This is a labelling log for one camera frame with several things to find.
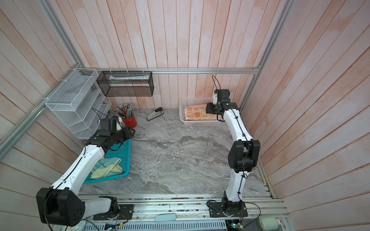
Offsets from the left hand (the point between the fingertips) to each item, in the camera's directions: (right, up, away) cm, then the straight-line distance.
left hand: (134, 134), depth 82 cm
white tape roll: (+67, -39, -19) cm, 80 cm away
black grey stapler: (+8, +16, +32) cm, 37 cm away
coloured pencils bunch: (-11, +15, +16) cm, 25 cm away
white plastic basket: (+30, +24, +35) cm, 52 cm away
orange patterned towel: (+41, +15, +31) cm, 53 cm away
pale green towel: (-17, -19, +1) cm, 26 cm away
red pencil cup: (-10, +7, +22) cm, 25 cm away
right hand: (+46, +17, +10) cm, 51 cm away
